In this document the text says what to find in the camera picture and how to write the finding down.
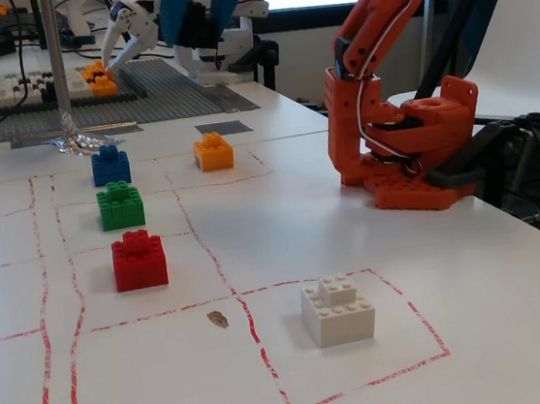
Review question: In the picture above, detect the white toy brick block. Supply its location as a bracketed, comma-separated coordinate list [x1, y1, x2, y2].
[297, 270, 380, 351]

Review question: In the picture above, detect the orange toy brick block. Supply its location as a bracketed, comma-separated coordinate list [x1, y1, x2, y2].
[191, 130, 237, 173]

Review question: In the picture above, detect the dark grey brick strip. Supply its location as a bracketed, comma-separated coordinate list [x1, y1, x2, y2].
[0, 64, 150, 116]

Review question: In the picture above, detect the black and white brick cluster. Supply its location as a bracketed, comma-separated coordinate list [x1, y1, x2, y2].
[16, 66, 93, 108]

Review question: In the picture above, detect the white arm servo cable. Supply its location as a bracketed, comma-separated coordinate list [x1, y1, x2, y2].
[346, 24, 427, 183]

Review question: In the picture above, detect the blue toy brick block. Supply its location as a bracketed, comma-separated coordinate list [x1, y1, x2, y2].
[89, 142, 133, 188]

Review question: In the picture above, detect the red toy brick block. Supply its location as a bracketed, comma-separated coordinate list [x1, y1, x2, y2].
[109, 227, 172, 294]

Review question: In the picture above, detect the grey tape marker patch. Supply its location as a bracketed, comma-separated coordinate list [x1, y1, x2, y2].
[194, 117, 255, 140]

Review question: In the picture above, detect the white plastic chair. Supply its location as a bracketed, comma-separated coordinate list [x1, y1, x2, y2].
[373, 0, 540, 137]

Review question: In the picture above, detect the large grey studded baseplate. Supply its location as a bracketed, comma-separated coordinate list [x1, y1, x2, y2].
[0, 45, 264, 145]

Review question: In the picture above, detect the white printed stand part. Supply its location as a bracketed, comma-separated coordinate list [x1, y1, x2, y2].
[52, 0, 98, 47]

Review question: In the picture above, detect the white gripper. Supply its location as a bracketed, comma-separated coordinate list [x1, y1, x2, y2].
[95, 0, 266, 72]

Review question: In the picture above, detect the orange brick stack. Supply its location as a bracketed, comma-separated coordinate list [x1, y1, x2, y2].
[79, 58, 120, 100]

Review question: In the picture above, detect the crumpled silver foil tape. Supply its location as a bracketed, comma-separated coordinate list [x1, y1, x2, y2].
[38, 104, 128, 162]

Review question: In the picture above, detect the green toy brick block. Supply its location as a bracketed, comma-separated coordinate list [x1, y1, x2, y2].
[94, 177, 147, 232]

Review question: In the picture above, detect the long grey tape strip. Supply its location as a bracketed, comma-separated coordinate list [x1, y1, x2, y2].
[9, 120, 141, 150]

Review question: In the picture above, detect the shiny metal pole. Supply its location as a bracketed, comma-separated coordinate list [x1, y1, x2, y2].
[39, 0, 77, 140]

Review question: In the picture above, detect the black desk clamp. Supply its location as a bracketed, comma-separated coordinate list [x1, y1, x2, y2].
[420, 110, 540, 194]

